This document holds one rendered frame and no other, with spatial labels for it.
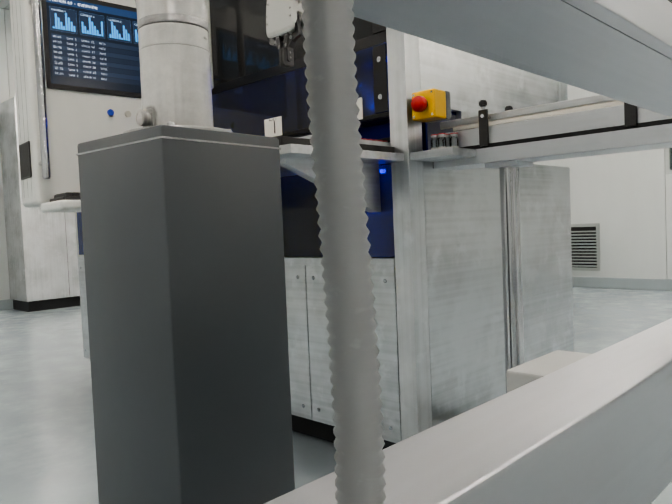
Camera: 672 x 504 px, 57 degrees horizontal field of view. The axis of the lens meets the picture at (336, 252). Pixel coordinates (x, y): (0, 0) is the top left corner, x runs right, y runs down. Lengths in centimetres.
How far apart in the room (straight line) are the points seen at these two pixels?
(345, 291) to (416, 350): 141
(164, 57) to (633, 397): 85
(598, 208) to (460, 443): 592
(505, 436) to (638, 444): 19
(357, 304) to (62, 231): 632
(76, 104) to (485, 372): 156
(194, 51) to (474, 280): 112
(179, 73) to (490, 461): 85
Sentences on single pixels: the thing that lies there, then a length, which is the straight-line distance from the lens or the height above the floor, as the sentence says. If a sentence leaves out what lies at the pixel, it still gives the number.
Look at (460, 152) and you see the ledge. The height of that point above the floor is 87.
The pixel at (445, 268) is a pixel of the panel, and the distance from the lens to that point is 176.
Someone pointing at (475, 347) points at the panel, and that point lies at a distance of 192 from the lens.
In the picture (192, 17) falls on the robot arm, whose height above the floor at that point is 106.
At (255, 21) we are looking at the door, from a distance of 218.
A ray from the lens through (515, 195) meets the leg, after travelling 165.
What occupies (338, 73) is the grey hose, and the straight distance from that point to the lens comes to 28.
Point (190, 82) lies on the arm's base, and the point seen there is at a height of 95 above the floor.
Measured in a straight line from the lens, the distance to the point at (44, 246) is 650.
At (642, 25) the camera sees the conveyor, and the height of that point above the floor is 85.
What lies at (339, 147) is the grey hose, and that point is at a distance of 27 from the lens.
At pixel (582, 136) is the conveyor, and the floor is 88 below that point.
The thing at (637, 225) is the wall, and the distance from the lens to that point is 621.
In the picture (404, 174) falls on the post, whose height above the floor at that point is 82.
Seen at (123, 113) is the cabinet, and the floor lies 111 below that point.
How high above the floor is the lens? 70
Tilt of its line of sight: 3 degrees down
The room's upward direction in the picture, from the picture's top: 2 degrees counter-clockwise
